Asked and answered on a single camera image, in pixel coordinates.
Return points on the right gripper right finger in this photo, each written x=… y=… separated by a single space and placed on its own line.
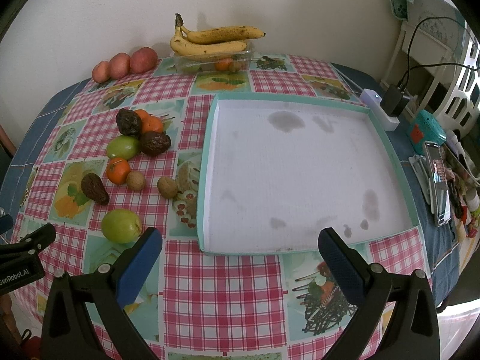
x=413 y=330

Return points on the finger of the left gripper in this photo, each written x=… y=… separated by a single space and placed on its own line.
x=33 y=243

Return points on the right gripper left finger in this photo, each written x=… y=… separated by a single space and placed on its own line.
x=68 y=331

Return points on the dark avocado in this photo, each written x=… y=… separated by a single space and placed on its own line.
x=154 y=143
x=92 y=186
x=129 y=123

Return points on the green apple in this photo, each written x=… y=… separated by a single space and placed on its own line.
x=125 y=147
x=121 y=226

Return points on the brown kiwi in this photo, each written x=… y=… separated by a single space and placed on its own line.
x=167 y=187
x=136 y=181

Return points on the dark avocado top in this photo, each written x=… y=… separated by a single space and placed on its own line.
x=129 y=123

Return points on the orange tangerine front pair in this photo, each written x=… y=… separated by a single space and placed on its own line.
x=151 y=123

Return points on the orange tangerine back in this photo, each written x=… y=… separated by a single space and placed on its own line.
x=141 y=113

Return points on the pink checkered fruit tablecloth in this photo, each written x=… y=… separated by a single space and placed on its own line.
x=303 y=325

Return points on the white phone stand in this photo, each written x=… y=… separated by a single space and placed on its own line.
x=418 y=164

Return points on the smartphone on stand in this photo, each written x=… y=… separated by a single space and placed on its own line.
x=439 y=192

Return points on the left red apple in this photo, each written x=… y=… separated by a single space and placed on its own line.
x=101 y=72

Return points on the middle red apple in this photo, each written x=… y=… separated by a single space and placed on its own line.
x=119 y=66

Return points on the teal plastic box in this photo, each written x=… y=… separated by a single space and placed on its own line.
x=425 y=128

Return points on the white tray teal rim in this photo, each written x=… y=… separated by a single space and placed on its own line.
x=277 y=169

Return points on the black power adapter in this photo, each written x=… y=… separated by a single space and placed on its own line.
x=394 y=101

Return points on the white power strip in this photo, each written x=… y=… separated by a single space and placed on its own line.
x=373 y=101

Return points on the lower yellow banana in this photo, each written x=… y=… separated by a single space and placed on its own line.
x=184 y=47

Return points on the yellow banana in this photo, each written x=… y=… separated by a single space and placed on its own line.
x=184 y=47
x=221 y=34

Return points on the tangerine inside container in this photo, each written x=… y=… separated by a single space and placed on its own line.
x=223 y=64

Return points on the clear plastic fruit container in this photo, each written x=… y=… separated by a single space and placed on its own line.
x=198 y=63

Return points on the upper yellow banana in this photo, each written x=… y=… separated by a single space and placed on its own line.
x=221 y=34

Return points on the white plastic chair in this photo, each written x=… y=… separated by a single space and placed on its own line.
x=440 y=82

